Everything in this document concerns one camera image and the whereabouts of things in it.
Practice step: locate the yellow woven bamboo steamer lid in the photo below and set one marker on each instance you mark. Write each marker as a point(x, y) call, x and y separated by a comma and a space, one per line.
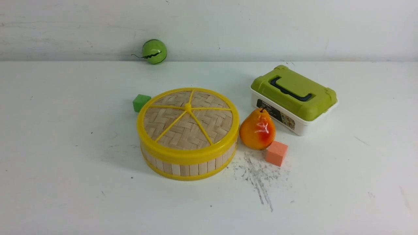
point(188, 126)

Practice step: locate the bamboo steamer base yellow rim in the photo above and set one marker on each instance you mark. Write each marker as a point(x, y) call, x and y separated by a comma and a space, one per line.
point(190, 172)

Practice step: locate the orange yellow toy pear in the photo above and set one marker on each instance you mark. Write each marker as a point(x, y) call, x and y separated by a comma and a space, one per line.
point(257, 131)

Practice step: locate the green cube block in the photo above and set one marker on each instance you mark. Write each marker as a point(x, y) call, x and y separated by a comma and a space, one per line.
point(140, 101)

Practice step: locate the salmon pink cube block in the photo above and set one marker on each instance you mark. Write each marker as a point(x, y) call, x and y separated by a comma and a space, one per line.
point(276, 153)

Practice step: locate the green lidded white storage box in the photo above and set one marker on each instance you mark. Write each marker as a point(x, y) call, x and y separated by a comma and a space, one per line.
point(293, 100)

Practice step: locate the green watermelon ball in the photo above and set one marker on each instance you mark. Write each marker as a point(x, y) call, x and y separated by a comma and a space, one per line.
point(154, 51)

